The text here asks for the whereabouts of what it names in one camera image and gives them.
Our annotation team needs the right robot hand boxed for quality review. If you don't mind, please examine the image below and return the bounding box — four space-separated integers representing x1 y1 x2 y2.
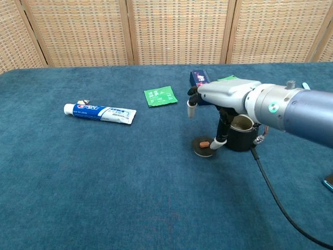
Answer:
186 78 262 151

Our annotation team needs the black smartphone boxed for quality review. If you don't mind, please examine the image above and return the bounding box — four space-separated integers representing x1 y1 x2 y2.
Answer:
323 173 333 193

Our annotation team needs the black round lid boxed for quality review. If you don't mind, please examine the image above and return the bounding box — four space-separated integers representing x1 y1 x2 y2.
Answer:
191 136 217 158

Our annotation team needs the blue white toothpaste tube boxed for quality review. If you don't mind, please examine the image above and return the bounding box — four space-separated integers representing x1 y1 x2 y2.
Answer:
63 103 137 125

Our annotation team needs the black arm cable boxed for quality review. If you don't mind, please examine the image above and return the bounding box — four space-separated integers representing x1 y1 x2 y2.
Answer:
249 135 333 249

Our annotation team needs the dark blue printed box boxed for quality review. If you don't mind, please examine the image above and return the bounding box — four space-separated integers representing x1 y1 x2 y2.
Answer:
189 69 216 106

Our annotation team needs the blue table cloth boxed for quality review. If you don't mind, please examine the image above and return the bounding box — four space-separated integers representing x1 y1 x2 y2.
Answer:
0 61 333 250

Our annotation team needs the woven bamboo screen panel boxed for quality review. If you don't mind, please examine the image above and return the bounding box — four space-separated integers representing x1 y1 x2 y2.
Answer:
225 0 333 65
0 0 48 75
126 0 236 66
14 0 140 68
311 19 333 63

